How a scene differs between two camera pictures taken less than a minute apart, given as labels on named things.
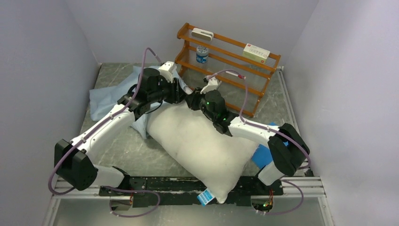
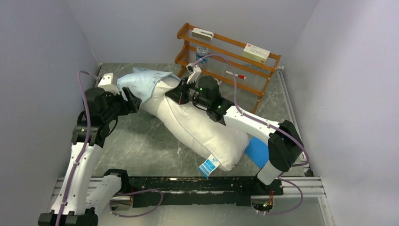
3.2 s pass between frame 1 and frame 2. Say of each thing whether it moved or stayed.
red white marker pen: stayed
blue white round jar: stayed
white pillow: moved
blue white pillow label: moved
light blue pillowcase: moved
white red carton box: stayed
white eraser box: stayed
